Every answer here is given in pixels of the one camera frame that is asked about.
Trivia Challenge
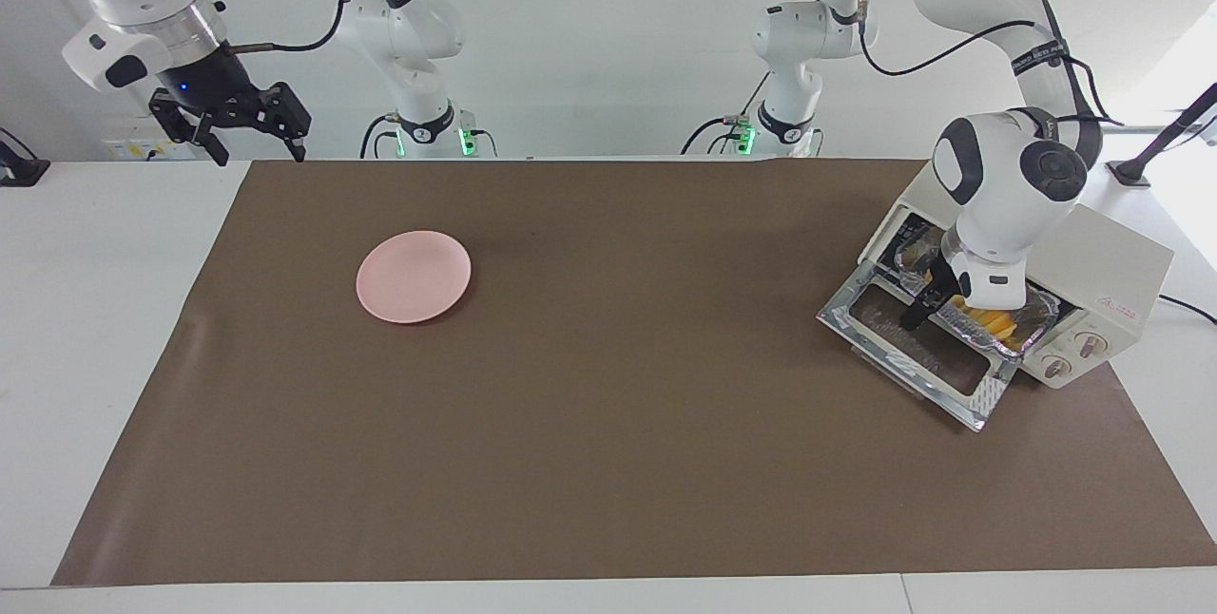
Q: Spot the brown table mat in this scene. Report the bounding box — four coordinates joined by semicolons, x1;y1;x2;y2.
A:
49;158;1217;586

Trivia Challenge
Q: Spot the sliced orange bread loaf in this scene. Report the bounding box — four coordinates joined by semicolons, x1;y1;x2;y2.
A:
956;305;1026;340

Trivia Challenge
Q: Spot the black oven power cable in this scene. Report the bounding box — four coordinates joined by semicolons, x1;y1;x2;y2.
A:
1158;294;1217;326

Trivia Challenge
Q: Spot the white wall power outlet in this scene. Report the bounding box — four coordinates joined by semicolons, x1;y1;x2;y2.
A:
103;139;196;162

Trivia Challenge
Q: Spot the black arm base cable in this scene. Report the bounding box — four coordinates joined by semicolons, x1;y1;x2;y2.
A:
680;72;771;156
359;113;393;160

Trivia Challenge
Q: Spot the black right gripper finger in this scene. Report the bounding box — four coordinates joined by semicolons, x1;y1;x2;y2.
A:
149;89;230;166
266;82;313;163

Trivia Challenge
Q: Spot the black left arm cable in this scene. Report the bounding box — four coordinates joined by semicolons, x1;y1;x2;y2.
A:
806;0;1128;130

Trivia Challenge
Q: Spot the black camera stand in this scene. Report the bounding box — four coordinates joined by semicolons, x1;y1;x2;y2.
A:
0;127;50;187
1108;82;1217;189

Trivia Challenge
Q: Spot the silver glass oven door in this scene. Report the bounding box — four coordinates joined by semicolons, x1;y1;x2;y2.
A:
816;267;1020;432

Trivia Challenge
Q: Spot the pink round plate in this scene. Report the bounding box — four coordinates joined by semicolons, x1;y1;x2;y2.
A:
356;230;473;325

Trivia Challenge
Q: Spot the white toaster oven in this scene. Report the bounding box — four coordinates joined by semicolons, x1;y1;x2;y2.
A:
860;161;1175;391

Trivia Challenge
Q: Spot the metal oven wire rack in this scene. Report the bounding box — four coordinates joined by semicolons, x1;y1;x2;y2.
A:
877;218;952;297

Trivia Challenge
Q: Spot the aluminium foil tray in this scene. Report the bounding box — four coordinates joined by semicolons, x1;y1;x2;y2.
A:
927;286;1061;355

